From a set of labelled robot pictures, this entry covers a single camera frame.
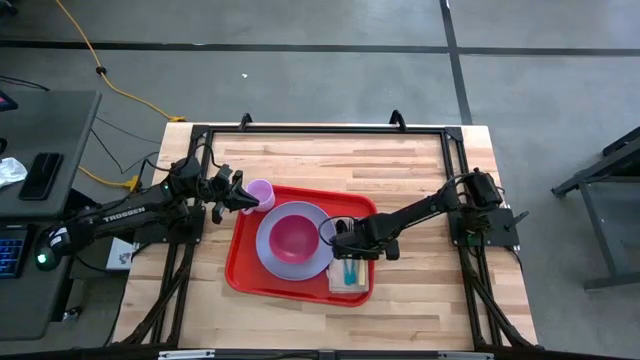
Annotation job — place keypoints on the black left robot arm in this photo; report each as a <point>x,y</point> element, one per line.
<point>125,215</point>

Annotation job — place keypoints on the grey side desk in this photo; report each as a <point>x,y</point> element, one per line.
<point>55,125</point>

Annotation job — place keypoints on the black metal stand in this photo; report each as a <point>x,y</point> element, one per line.
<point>627,142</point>

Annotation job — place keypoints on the black diagonal frame strut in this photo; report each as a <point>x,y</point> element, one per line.
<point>161,295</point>
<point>515,333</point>

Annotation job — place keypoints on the lilac plastic mug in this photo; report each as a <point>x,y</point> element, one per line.
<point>262,192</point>

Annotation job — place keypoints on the black smartphone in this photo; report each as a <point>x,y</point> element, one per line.
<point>41,176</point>

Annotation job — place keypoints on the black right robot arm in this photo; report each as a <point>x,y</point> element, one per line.
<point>425,210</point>

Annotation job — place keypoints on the black table clamp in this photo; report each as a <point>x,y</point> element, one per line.
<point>397,120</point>
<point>245,120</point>

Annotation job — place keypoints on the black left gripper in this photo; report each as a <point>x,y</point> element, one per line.
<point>220,186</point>

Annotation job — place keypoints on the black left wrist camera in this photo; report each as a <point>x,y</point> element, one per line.
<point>218,214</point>

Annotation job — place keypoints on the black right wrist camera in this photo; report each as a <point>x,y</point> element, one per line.
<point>392,250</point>

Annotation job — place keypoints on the red plastic tray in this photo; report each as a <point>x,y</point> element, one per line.
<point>245,270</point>

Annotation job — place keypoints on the backlit computer keyboard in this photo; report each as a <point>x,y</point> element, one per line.
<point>10,257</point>

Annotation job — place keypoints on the black metal table frame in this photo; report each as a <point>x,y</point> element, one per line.
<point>325,130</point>

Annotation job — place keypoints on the white crumpled tissue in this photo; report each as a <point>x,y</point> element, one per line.
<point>11,171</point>

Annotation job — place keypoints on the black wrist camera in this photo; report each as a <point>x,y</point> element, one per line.
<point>392,250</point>
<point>218,214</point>

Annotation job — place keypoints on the white printed box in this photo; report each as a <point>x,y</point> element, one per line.
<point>120,255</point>

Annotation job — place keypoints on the pink plastic bowl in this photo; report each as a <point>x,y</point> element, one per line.
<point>294,239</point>

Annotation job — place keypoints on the silver metal bracket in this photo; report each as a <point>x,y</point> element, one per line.
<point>465,356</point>
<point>185,355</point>

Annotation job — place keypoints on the pale cloth napkin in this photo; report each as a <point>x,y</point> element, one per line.
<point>337,285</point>

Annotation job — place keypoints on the lavender round plate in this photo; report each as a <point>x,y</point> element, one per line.
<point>295,270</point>

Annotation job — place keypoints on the small screen device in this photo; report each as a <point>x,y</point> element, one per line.
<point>6,102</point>

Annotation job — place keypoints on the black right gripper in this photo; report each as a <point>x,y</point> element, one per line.
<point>362,237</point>

